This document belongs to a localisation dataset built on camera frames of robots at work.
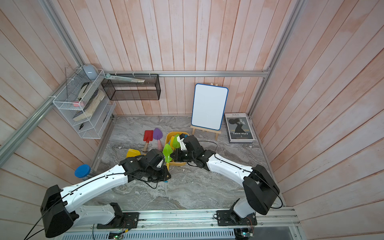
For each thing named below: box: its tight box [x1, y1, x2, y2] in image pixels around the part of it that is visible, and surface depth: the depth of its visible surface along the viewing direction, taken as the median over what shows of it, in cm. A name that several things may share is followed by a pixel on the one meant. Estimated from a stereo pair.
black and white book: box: [224, 112, 255, 144], surface depth 109 cm
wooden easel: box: [190, 125, 222, 141], surface depth 105 cm
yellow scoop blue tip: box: [126, 148, 142, 158], surface depth 100 cm
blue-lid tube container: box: [74, 164, 92, 178], surface depth 71 cm
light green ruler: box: [104, 73, 146, 83], surface depth 92 cm
